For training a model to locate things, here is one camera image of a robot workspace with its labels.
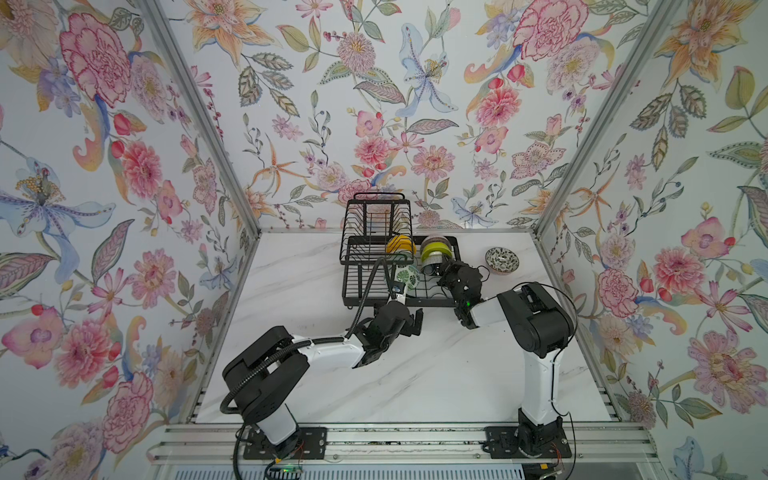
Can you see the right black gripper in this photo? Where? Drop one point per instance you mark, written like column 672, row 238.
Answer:
column 451, row 268

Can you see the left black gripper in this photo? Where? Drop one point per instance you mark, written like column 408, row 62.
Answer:
column 408, row 324

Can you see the lime green plastic bowl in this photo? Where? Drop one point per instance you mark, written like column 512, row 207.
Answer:
column 436, row 247

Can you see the green leaf pattern bowl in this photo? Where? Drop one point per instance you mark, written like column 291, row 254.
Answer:
column 408, row 276

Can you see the black wire dish rack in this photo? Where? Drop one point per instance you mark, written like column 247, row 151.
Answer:
column 370, row 221

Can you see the yellow plastic bowl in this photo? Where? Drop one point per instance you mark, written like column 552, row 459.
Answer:
column 400, row 244

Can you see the dark blue patterned bowl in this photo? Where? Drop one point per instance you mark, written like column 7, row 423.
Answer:
column 434, row 264

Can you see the pink striped ceramic bowl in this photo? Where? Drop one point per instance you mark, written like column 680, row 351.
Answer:
column 435, row 239

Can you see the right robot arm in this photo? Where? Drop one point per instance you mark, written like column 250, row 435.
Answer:
column 541, row 328

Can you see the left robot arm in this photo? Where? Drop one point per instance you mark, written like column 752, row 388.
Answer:
column 263, row 376

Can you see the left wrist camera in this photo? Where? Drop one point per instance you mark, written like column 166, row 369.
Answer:
column 399, row 291

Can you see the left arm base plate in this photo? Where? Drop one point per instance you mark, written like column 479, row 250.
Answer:
column 307, row 443

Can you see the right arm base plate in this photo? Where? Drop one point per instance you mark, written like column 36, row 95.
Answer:
column 511, row 442

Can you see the aluminium mounting rail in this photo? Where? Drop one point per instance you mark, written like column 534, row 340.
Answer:
column 589, row 442

